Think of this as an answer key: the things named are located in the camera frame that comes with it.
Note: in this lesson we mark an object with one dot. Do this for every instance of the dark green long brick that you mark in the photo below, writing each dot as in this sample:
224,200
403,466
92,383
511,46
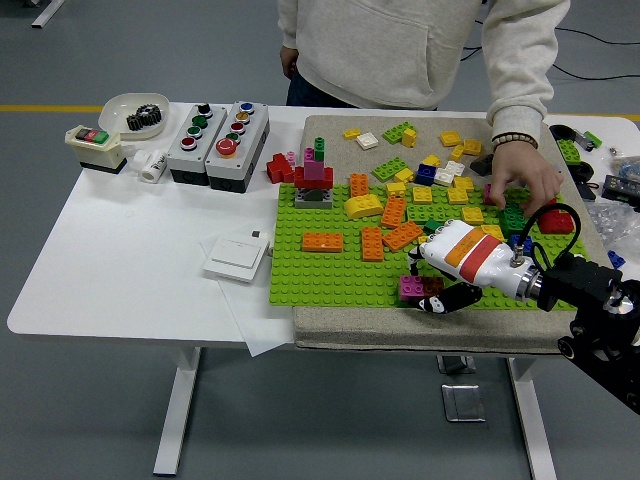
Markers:
512,220

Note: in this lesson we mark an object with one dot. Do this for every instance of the brown square brick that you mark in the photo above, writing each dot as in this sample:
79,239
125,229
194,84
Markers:
432,286

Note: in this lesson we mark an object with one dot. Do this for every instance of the black metal gear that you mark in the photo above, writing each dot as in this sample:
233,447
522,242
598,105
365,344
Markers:
151,114
135,121

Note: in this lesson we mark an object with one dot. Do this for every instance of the yellow square brick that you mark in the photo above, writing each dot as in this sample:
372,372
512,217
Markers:
462,183
457,195
396,190
430,160
422,195
449,137
470,146
473,214
403,175

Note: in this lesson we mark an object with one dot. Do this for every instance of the black electronic module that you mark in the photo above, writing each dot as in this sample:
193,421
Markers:
617,186

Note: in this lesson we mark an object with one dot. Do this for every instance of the small blue roof brick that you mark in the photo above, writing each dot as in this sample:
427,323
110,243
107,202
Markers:
616,258

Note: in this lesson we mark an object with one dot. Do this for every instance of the grey four-button control box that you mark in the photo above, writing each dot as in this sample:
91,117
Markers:
180,160

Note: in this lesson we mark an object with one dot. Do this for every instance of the orange long brick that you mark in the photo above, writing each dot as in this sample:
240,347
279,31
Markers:
372,244
402,236
394,212
322,242

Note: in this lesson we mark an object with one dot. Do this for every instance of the magenta square brick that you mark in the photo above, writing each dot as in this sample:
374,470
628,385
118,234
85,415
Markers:
487,194
412,287

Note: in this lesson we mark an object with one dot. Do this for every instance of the white desk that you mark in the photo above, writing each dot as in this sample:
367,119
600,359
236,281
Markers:
125,250

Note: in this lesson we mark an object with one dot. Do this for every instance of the white paper sheet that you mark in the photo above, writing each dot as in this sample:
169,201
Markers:
260,330

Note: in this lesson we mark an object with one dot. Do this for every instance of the small pink brick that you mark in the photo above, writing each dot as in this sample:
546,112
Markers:
290,158

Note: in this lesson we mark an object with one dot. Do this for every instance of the grey emergency-stop control box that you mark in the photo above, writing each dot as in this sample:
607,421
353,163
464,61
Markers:
240,162

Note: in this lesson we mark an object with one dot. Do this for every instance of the white pipe fitting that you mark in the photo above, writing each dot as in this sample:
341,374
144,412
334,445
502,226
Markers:
152,167

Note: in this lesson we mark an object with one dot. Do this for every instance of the red square brick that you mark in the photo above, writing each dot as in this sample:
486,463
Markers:
550,203
555,221

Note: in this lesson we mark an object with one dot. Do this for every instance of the person's left hand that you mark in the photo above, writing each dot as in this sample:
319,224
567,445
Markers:
525,167

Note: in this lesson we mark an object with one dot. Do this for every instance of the white desk foot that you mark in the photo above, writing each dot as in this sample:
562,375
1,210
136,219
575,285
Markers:
47,12

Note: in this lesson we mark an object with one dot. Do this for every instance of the person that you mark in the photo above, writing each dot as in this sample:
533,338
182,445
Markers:
375,50

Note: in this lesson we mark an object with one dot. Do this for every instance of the dark green roof brick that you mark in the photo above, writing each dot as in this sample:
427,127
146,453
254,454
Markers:
431,225

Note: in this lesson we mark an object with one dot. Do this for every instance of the lime green studded baseplate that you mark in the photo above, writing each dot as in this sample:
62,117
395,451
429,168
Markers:
325,280

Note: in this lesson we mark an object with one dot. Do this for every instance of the yellow curved brick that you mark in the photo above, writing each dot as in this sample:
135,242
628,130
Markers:
363,206

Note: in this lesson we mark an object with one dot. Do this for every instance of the white square brick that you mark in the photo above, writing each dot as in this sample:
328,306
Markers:
367,140
454,167
444,176

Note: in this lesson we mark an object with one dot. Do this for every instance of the person's right hand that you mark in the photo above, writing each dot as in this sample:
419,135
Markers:
289,62

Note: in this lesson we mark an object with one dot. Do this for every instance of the grey metal bracket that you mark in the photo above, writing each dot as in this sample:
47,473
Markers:
457,364

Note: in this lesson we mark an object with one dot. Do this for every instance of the dark green square brick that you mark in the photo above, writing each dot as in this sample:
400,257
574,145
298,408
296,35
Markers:
407,302

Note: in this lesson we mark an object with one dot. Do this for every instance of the grey-brown foam mat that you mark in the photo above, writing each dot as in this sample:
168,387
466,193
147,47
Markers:
350,327

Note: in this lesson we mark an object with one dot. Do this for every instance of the clear plastic bag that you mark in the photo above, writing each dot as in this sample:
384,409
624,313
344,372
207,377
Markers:
615,225

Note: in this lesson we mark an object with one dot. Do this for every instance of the small yellow flat brick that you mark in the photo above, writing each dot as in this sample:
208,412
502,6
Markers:
351,133

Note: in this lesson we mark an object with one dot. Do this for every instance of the yellow tall brick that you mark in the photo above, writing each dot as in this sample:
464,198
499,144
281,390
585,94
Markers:
408,137

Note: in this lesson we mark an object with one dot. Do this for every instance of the grey flat base brick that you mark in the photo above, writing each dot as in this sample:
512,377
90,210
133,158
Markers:
298,203

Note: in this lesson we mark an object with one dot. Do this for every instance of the lime green long brick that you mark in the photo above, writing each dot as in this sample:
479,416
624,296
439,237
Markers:
390,169
425,214

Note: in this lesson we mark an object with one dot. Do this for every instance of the small green block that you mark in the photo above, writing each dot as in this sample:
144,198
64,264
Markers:
592,136

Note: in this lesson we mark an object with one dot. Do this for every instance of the red brick cluster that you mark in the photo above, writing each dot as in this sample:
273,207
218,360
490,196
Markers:
276,168

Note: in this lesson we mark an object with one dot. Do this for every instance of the black flat bracket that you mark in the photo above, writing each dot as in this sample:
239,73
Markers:
586,190

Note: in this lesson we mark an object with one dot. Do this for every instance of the white wall switch plate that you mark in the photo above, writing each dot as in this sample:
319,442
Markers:
232,260

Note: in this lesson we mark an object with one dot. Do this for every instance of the silver black clamp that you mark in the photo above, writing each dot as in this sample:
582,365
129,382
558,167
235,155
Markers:
582,141

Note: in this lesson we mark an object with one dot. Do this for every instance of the red wide brick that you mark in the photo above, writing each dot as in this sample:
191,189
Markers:
300,179

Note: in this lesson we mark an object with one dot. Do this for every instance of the dark olive wedge brick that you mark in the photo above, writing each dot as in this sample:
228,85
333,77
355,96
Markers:
314,195

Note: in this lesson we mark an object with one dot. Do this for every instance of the metal floor plate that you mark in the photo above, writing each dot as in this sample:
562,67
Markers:
462,402

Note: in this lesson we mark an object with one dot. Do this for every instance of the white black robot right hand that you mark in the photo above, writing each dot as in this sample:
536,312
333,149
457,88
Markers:
475,255

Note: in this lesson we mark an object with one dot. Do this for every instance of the clear bag of parts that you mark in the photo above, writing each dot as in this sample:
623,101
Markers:
627,165

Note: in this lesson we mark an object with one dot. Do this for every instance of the pink tall brick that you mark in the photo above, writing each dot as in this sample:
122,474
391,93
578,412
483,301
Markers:
314,170

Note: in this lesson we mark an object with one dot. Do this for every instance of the green narrow brick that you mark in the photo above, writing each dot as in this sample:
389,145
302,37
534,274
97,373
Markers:
319,146

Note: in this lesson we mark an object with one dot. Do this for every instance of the blue square brick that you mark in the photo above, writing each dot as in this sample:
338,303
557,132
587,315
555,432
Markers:
425,174
520,242

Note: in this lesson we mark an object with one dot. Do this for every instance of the person's left forearm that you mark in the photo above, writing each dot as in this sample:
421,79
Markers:
520,100

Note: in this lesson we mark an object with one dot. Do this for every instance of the cream red-green switch box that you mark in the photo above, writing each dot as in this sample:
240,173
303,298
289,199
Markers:
95,150

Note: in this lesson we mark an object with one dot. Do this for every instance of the white plastic bowl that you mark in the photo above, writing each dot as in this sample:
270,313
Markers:
117,107

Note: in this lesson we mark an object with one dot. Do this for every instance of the dark grey roof brick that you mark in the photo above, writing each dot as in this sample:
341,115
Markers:
482,164

